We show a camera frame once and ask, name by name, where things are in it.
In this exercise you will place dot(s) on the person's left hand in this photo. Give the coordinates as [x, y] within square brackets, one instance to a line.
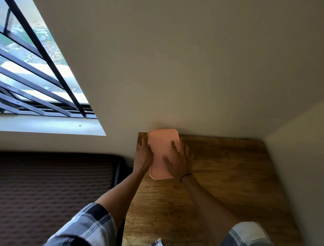
[142, 159]

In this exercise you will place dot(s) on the person's right hand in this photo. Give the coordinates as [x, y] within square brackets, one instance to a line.
[178, 166]

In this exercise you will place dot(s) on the person's left fingers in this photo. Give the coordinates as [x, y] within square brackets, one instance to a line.
[144, 145]

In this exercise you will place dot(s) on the person's right thumb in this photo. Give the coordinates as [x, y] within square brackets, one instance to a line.
[167, 162]

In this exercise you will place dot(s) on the pink plastic lunch box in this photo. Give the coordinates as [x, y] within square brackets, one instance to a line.
[160, 144]

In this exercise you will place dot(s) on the person's left forearm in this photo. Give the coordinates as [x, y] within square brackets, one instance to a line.
[121, 192]

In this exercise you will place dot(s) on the person's right forearm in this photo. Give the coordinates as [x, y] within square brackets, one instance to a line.
[205, 202]

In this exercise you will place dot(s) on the black wrist band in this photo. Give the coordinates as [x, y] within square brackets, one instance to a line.
[186, 176]

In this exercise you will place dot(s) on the glass window with white sill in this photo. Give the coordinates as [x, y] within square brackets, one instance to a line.
[50, 125]

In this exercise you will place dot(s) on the grey plaid shirt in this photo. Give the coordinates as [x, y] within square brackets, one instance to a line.
[83, 228]

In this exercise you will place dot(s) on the brown quilted mattress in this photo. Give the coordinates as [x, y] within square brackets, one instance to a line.
[50, 192]

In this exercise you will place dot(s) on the black metal window grille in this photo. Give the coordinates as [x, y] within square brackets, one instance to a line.
[38, 83]

